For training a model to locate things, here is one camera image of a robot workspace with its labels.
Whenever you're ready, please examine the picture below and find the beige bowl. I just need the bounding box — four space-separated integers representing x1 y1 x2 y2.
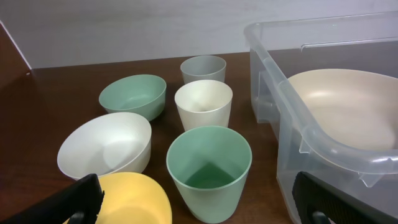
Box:
288 68 397 151

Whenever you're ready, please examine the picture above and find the white bowl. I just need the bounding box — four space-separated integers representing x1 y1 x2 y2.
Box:
57 112 152 180

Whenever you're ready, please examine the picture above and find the clear plastic storage container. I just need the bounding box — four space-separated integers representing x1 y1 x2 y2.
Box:
244 11 397 223

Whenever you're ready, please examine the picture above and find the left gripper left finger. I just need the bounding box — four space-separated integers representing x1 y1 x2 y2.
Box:
2 174 104 224

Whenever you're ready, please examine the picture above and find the green bowl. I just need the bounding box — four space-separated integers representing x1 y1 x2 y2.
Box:
98 74 167 121

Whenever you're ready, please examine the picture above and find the grey cup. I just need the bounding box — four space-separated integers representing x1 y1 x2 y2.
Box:
180 55 226 84

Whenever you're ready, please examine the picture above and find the cream cup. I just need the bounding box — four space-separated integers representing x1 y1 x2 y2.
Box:
174 80 233 131

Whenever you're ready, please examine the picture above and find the yellow bowl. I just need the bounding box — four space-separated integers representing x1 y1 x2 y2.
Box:
96 172 172 224

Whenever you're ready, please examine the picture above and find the green cup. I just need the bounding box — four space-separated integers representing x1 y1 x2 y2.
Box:
166 126 252 223

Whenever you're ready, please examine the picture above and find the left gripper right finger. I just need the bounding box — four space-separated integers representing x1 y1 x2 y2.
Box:
292 171 397 224

